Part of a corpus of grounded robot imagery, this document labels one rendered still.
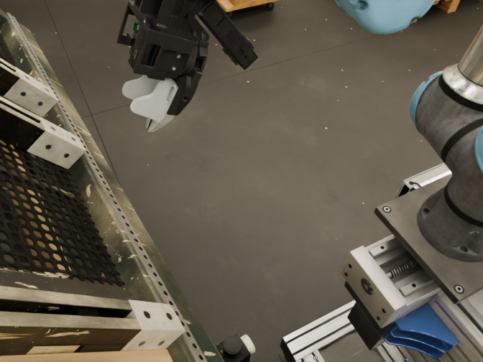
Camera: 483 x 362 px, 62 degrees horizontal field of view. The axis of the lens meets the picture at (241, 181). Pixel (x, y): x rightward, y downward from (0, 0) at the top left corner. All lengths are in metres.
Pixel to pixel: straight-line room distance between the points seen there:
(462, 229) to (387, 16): 0.51
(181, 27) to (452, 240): 0.59
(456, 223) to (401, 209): 0.12
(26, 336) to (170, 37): 0.39
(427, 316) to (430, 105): 0.42
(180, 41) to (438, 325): 0.73
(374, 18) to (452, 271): 0.57
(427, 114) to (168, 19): 0.51
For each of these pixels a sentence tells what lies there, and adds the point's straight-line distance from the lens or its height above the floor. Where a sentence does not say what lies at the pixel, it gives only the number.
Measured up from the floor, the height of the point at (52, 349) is 1.11.
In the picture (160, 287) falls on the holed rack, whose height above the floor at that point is 0.89.
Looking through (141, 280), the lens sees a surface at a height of 0.90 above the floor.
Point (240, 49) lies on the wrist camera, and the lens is 0.53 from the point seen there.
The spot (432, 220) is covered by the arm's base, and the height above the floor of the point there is 1.08.
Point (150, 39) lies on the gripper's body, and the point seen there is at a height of 1.46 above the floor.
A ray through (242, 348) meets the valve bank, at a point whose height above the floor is 0.75.
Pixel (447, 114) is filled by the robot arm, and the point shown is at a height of 1.24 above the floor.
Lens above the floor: 1.69
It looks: 50 degrees down
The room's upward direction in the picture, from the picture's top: 2 degrees clockwise
